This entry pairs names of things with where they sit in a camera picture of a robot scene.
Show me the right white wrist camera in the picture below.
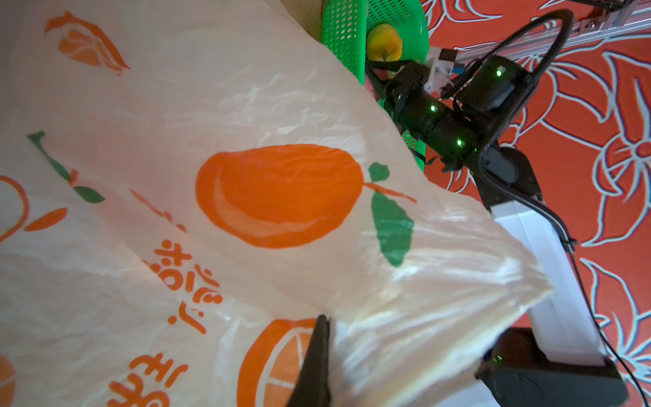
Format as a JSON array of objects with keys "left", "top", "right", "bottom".
[{"left": 424, "top": 47, "right": 458, "bottom": 94}]

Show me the yellow peach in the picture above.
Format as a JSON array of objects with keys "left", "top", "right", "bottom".
[{"left": 366, "top": 24, "right": 403, "bottom": 62}]

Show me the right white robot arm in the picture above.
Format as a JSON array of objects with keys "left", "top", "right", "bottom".
[{"left": 366, "top": 55, "right": 629, "bottom": 406}]

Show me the green plastic basket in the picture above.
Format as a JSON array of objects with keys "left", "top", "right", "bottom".
[{"left": 321, "top": 0, "right": 431, "bottom": 174}]

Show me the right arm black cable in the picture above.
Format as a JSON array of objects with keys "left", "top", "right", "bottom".
[{"left": 441, "top": 8, "right": 651, "bottom": 407}]

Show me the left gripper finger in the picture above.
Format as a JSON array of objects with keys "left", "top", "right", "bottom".
[{"left": 287, "top": 315, "right": 331, "bottom": 407}]

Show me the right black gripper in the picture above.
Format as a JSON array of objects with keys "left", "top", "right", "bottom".
[{"left": 366, "top": 59, "right": 432, "bottom": 117}]

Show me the orange-print plastic bag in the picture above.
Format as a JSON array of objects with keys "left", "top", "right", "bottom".
[{"left": 1, "top": 1, "right": 551, "bottom": 406}]

